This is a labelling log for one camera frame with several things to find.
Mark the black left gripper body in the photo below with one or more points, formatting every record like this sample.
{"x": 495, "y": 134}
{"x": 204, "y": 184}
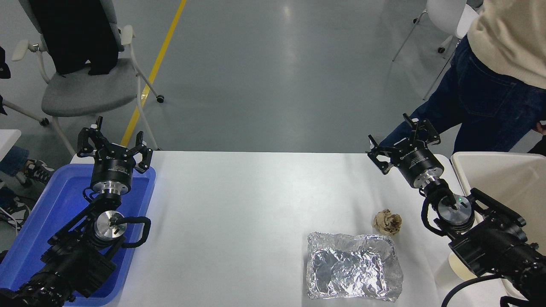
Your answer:
{"x": 111, "y": 168}

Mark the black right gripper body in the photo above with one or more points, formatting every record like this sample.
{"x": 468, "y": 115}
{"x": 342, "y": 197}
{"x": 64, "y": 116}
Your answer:
{"x": 416, "y": 164}

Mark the white paper cup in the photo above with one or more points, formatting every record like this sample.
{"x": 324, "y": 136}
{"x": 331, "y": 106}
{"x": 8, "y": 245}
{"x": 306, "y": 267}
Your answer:
{"x": 445, "y": 270}

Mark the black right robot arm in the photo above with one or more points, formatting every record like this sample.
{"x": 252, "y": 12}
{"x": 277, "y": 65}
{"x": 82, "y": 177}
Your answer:
{"x": 490, "y": 243}

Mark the grey office chair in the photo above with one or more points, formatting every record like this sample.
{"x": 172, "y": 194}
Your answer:
{"x": 85, "y": 91}

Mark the blue plastic tray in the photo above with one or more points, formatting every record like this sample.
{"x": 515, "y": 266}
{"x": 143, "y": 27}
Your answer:
{"x": 55, "y": 200}

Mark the crumpled tan paper ball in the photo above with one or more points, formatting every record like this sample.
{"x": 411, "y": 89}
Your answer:
{"x": 387, "y": 222}

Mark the white chair base with caster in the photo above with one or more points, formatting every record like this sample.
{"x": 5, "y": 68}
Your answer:
{"x": 25, "y": 113}

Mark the seated person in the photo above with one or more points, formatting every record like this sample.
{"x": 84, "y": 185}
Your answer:
{"x": 15, "y": 160}

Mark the person in pale top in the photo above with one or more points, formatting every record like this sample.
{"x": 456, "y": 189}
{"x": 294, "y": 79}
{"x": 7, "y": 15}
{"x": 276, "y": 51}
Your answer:
{"x": 490, "y": 85}

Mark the small white table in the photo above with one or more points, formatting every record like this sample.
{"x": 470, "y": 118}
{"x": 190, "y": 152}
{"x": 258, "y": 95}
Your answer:
{"x": 7, "y": 140}

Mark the large pale bin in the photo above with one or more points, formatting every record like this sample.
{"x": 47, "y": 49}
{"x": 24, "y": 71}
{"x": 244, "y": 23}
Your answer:
{"x": 503, "y": 175}

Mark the black garment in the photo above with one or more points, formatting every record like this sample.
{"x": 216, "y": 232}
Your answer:
{"x": 72, "y": 34}

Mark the crumpled foil tray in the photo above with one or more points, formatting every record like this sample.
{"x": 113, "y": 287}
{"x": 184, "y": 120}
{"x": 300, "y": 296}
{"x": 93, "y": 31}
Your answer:
{"x": 354, "y": 268}

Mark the white plastic chair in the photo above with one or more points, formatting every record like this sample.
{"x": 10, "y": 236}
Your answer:
{"x": 443, "y": 15}

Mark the person in dark clothes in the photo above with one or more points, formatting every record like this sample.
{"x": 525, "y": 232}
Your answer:
{"x": 539, "y": 147}

